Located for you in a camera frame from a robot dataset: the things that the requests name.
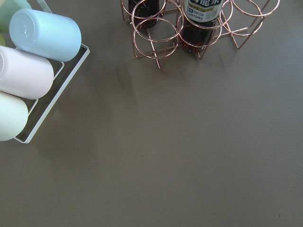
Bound white cup rack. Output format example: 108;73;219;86
13;0;91;144

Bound Suntory dark bottle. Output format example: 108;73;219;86
179;0;223;53

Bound dark bottle in rack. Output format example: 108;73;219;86
128;0;160;29

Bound light blue cup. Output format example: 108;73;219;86
9;9;81;62

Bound pink cup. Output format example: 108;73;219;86
0;46;54;100

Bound pale green cup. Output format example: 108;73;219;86
0;92;28;141

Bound mint cup behind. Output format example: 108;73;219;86
0;0;32;33

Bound copper wire bottle rack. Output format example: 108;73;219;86
120;0;280;69

